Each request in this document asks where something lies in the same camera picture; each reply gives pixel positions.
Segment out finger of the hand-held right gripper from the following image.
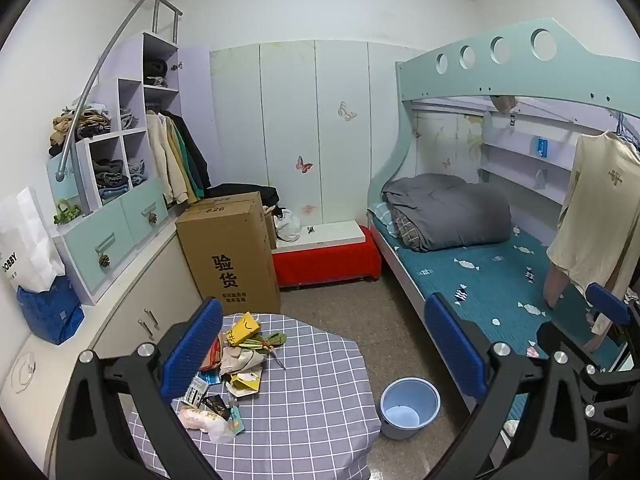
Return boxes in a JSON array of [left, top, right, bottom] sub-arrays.
[[586, 282, 640, 348], [536, 321, 601, 368]]

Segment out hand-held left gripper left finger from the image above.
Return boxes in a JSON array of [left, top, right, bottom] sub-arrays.
[[52, 297, 224, 480]]

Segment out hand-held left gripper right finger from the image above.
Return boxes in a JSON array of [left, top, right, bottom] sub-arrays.
[[424, 292, 593, 480]]

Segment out light blue plastic bin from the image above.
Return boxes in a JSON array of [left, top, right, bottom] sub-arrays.
[[380, 377, 442, 442]]

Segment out red packet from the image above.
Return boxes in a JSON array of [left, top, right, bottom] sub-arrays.
[[202, 335, 223, 373]]

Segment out black white barcode packet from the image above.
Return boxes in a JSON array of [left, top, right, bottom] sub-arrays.
[[181, 376, 208, 406]]

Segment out black snack packet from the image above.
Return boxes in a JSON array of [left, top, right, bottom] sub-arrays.
[[200, 395, 231, 418]]

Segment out yellow snack packet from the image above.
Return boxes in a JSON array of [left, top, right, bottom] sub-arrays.
[[227, 311, 262, 348]]

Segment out yellow white packet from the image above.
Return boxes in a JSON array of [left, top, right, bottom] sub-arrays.
[[227, 370, 263, 398]]

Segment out teal printed mattress sheet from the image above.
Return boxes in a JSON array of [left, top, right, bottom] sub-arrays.
[[372, 220, 621, 426]]

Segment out beige low cabinet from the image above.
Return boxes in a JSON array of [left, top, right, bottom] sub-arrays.
[[0, 220, 206, 466]]

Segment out beige hanging shirt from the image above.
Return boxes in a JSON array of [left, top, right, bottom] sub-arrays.
[[545, 130, 640, 351]]

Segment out tall brown cardboard box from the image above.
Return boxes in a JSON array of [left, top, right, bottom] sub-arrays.
[[175, 191, 282, 317]]

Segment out round table with checked cloth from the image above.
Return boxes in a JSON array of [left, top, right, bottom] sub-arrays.
[[125, 312, 383, 480]]

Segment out grey folded duvet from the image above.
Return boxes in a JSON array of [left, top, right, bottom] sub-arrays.
[[381, 173, 513, 253]]

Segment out lilac stepped shelf unit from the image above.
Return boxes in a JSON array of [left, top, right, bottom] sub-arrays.
[[47, 32, 211, 306]]

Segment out blue plaid pillow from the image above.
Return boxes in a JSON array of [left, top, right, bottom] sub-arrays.
[[370, 202, 401, 238]]

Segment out blue shopping bag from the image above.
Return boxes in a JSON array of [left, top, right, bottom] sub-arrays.
[[16, 275, 85, 346]]

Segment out red bench with white top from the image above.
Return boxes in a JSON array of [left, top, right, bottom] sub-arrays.
[[272, 220, 382, 288]]

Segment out white plastic bag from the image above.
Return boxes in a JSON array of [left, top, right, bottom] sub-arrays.
[[272, 207, 302, 243]]

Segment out black cloth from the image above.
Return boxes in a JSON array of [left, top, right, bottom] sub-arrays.
[[205, 183, 280, 208]]

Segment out blue clothes hangers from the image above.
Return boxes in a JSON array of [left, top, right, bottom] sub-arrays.
[[612, 112, 640, 151]]

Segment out green hanging garment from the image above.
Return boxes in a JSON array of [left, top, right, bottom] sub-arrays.
[[172, 119, 200, 198]]

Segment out green plant decoration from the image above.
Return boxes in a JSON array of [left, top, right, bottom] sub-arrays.
[[54, 199, 83, 226]]

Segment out hanging jackets row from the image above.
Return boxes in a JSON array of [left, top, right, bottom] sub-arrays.
[[146, 111, 191, 206]]

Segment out black hanging coat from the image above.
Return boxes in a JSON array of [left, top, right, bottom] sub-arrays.
[[165, 110, 212, 201]]

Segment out dark folded clothes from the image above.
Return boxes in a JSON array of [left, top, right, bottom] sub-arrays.
[[95, 159, 130, 188]]

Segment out white paper bag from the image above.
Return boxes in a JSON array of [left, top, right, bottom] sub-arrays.
[[0, 187, 66, 293]]

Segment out pile of folded clothes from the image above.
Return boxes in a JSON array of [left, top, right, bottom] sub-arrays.
[[49, 102, 112, 157]]

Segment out black folded garment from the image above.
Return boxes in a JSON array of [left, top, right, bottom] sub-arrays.
[[145, 59, 170, 87]]

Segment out curved metal handrail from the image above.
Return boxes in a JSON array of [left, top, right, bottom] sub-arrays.
[[55, 0, 183, 182]]

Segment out mint green bunk bed frame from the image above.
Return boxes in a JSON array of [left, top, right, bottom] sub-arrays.
[[367, 17, 640, 461]]

